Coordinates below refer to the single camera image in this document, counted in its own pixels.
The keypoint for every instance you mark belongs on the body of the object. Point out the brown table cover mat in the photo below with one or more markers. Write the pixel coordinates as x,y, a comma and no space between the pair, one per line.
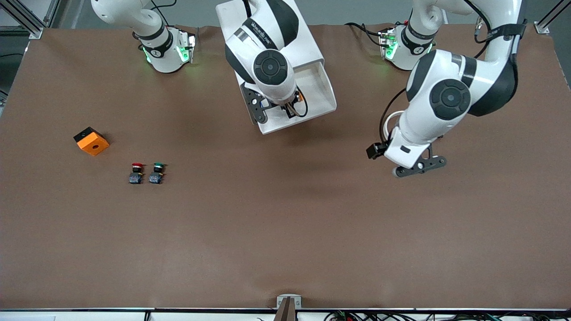
285,223

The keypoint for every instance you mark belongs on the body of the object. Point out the red push button switch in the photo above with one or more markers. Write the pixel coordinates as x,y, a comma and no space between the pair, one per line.
136,174

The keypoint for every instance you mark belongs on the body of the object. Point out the black left camera mount bracket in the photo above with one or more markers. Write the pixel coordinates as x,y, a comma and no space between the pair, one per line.
421,166

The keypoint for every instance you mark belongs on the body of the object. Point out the black right camera mount bracket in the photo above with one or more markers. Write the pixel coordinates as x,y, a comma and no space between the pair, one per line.
255,104

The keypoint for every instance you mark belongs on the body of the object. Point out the aluminium frame profile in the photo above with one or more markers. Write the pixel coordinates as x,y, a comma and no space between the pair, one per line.
546,20
26,20

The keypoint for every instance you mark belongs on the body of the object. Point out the orange box with black base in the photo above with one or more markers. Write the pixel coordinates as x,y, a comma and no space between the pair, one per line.
93,143

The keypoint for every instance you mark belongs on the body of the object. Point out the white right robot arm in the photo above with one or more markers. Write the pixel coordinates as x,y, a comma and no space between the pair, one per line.
267,67

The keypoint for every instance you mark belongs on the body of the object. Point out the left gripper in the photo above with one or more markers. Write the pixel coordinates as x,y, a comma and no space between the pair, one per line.
376,150

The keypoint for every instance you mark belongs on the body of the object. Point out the green push button switch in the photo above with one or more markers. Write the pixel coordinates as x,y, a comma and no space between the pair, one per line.
155,174

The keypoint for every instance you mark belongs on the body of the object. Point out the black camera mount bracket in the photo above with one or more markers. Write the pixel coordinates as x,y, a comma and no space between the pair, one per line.
421,166
255,104

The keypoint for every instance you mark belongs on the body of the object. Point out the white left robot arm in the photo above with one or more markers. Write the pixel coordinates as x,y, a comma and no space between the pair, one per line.
450,98

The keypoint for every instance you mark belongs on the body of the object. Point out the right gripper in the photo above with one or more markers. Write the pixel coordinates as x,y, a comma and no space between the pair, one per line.
291,109

